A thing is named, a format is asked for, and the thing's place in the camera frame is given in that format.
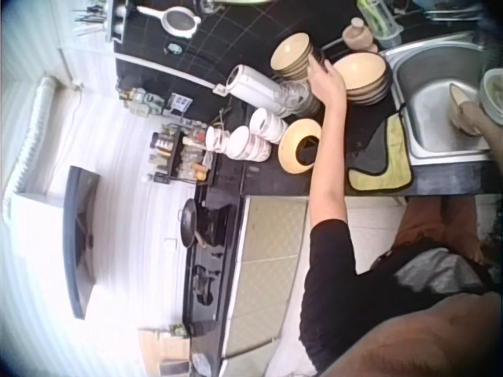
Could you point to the person's right hand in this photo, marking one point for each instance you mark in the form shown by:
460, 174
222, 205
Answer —
460, 108

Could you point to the person's left hand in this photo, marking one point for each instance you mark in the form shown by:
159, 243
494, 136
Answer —
328, 80

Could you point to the person's right fingers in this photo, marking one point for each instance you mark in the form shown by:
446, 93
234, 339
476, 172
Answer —
456, 96

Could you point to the person's left fingers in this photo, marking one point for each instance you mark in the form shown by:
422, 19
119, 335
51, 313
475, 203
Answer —
315, 63

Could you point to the small striped tan bowl stack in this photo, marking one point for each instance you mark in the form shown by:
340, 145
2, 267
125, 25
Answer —
291, 55

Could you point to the steel sink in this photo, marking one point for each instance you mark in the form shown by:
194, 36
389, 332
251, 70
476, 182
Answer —
428, 98

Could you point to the pale dish stack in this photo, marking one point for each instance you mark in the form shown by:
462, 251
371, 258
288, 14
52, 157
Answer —
493, 92

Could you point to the stack of clear glasses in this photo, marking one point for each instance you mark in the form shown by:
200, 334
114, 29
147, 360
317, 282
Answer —
294, 94

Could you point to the tan ceramic bottle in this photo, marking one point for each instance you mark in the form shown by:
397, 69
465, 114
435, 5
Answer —
357, 36

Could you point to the large striped tan bowl stack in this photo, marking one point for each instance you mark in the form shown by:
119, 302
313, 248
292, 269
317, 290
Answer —
363, 74

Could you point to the white cylinder appliance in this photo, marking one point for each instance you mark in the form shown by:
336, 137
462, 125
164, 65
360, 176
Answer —
251, 87

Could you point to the white bowl stack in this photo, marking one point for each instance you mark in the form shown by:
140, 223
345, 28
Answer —
217, 140
269, 123
248, 143

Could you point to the clear green bottle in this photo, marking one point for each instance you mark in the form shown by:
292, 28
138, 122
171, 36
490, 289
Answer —
380, 19

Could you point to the tan plate with black centre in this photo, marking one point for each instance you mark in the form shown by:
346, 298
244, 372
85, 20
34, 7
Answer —
291, 147

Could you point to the yellow cloth with dark trim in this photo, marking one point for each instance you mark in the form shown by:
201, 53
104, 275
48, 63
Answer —
393, 165

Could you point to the person's legs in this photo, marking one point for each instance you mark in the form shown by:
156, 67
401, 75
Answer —
452, 224

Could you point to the small black white box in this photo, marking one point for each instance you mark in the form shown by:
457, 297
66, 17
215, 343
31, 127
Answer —
181, 103

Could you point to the black spice rack with jars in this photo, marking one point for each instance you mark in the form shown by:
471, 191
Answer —
178, 155

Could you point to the black wok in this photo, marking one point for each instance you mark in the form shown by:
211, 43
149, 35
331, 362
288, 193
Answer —
188, 225

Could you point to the utensil holder with knives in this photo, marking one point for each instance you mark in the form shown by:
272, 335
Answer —
104, 19

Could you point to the black gas stove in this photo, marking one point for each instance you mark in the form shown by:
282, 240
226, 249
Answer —
212, 275

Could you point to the dark range hood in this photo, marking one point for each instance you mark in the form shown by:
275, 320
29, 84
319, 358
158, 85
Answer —
80, 235

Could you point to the small bottles group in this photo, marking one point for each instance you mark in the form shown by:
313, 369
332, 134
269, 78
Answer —
177, 330

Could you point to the wooden cutting board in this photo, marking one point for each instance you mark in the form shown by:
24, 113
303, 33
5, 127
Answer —
157, 353

